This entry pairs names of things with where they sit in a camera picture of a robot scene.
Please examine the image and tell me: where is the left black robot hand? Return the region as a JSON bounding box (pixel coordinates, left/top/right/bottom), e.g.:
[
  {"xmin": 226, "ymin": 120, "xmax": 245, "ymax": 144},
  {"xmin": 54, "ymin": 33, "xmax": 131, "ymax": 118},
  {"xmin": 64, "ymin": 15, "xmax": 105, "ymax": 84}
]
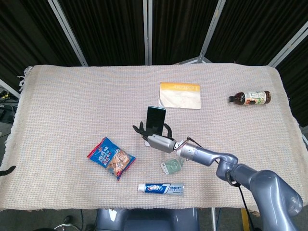
[{"xmin": 0, "ymin": 165, "xmax": 16, "ymax": 177}]

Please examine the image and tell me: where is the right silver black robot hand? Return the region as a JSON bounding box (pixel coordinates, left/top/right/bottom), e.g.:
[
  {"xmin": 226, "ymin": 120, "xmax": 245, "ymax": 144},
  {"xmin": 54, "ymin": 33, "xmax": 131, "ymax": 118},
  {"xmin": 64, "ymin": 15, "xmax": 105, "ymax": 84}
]
[{"xmin": 132, "ymin": 121, "xmax": 178, "ymax": 154}]

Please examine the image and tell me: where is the black smartphone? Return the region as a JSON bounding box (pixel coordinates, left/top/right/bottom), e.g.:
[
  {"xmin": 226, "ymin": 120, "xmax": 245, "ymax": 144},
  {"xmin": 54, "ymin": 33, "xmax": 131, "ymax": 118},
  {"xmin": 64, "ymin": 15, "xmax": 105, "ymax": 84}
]
[{"xmin": 146, "ymin": 105, "xmax": 167, "ymax": 137}]

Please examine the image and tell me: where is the green tissue pack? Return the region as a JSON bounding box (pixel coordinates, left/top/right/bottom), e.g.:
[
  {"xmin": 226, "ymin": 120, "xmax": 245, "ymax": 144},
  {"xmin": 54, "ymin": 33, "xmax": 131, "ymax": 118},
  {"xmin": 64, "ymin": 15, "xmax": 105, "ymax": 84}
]
[{"xmin": 160, "ymin": 156, "xmax": 185, "ymax": 175}]

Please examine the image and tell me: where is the blue white toothpaste tube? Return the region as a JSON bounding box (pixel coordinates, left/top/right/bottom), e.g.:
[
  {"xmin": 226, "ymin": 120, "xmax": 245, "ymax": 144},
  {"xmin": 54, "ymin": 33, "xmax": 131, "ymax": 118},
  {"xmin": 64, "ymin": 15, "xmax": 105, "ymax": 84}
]
[{"xmin": 137, "ymin": 182, "xmax": 185, "ymax": 196}]

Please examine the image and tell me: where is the blue snack bag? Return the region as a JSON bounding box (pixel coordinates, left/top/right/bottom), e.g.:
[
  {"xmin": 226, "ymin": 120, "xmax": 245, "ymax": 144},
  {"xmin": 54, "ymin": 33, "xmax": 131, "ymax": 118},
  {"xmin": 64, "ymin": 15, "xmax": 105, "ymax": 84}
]
[{"xmin": 87, "ymin": 136, "xmax": 137, "ymax": 181}]

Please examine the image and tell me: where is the orange and white box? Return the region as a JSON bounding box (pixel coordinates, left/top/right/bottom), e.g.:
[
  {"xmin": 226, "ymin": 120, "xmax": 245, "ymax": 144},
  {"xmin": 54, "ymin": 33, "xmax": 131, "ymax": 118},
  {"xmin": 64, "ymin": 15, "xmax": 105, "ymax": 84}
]
[{"xmin": 159, "ymin": 81, "xmax": 202, "ymax": 110}]

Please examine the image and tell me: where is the grey robot torso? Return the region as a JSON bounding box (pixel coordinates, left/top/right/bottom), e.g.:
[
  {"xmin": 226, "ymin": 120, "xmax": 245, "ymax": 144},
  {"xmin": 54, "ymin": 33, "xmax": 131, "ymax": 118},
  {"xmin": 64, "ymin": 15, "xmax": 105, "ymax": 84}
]
[{"xmin": 96, "ymin": 207, "xmax": 200, "ymax": 231}]

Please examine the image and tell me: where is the beige woven tablecloth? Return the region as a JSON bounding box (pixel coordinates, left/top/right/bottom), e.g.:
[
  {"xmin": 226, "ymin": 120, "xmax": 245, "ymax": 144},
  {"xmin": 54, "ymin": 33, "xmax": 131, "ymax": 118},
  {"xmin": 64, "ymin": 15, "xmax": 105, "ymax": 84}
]
[{"xmin": 0, "ymin": 63, "xmax": 308, "ymax": 212}]

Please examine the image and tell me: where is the brown tea bottle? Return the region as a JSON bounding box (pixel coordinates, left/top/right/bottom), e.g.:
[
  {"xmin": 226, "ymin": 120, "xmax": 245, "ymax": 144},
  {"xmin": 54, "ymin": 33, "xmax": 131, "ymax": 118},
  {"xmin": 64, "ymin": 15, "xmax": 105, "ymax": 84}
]
[{"xmin": 228, "ymin": 90, "xmax": 272, "ymax": 105}]

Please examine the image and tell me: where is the yellow strip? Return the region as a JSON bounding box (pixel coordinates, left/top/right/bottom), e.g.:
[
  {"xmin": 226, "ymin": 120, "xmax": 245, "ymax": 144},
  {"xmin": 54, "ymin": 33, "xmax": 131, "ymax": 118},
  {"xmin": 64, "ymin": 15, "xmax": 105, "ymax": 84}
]
[{"xmin": 241, "ymin": 208, "xmax": 250, "ymax": 231}]

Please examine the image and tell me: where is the dark pleated screen panel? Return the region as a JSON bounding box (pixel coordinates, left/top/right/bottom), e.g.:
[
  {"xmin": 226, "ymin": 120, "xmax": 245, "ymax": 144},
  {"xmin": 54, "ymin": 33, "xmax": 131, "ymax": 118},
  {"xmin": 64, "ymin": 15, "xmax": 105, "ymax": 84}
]
[
  {"xmin": 57, "ymin": 0, "xmax": 148, "ymax": 66},
  {"xmin": 0, "ymin": 0, "xmax": 84, "ymax": 82},
  {"xmin": 205, "ymin": 0, "xmax": 308, "ymax": 67},
  {"xmin": 151, "ymin": 0, "xmax": 220, "ymax": 65}
]

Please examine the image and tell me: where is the white screen frame post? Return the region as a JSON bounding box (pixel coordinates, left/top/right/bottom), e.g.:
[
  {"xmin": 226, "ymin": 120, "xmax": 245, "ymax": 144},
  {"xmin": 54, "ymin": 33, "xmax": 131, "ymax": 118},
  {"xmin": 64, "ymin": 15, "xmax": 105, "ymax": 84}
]
[
  {"xmin": 197, "ymin": 0, "xmax": 227, "ymax": 64},
  {"xmin": 141, "ymin": 0, "xmax": 154, "ymax": 65},
  {"xmin": 47, "ymin": 0, "xmax": 89, "ymax": 67},
  {"xmin": 268, "ymin": 21, "xmax": 308, "ymax": 68},
  {"xmin": 0, "ymin": 78, "xmax": 21, "ymax": 98}
]

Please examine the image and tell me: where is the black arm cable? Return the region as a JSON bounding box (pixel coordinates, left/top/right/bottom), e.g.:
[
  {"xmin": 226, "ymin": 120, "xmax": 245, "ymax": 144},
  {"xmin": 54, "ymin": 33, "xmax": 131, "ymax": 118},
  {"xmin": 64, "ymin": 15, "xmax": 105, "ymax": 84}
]
[{"xmin": 186, "ymin": 136, "xmax": 255, "ymax": 231}]

